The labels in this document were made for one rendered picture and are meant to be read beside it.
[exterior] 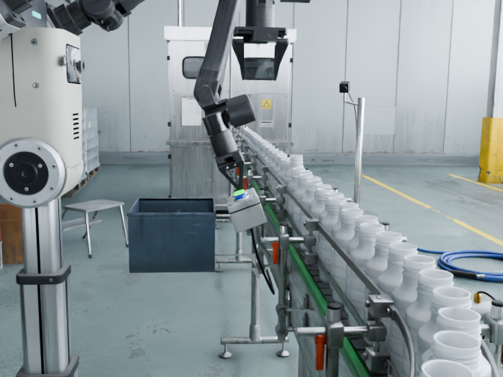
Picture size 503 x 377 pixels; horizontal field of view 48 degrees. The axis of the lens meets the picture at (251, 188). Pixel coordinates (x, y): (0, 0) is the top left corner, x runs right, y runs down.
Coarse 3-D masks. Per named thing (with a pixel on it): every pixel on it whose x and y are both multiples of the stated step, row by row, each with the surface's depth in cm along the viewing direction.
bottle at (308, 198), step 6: (312, 180) 134; (318, 180) 134; (306, 186) 132; (312, 186) 131; (306, 192) 133; (312, 192) 131; (306, 198) 132; (312, 198) 131; (306, 204) 131; (306, 216) 132; (306, 234) 132; (300, 246) 134
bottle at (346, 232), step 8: (344, 216) 97; (352, 216) 96; (344, 224) 97; (352, 224) 97; (344, 232) 97; (352, 232) 97; (336, 240) 98; (344, 240) 96; (344, 248) 97; (336, 256) 98; (336, 264) 98; (344, 264) 97; (336, 272) 98; (344, 272) 97; (336, 280) 98; (344, 280) 97; (344, 288) 97; (336, 296) 99
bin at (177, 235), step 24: (144, 216) 201; (168, 216) 201; (192, 216) 202; (216, 216) 207; (144, 240) 202; (168, 240) 203; (192, 240) 203; (144, 264) 203; (168, 264) 204; (192, 264) 205
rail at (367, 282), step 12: (276, 180) 177; (288, 192) 151; (300, 204) 132; (288, 216) 151; (312, 216) 118; (348, 264) 87; (360, 276) 81; (336, 288) 95; (372, 288) 75; (348, 300) 88; (360, 324) 81
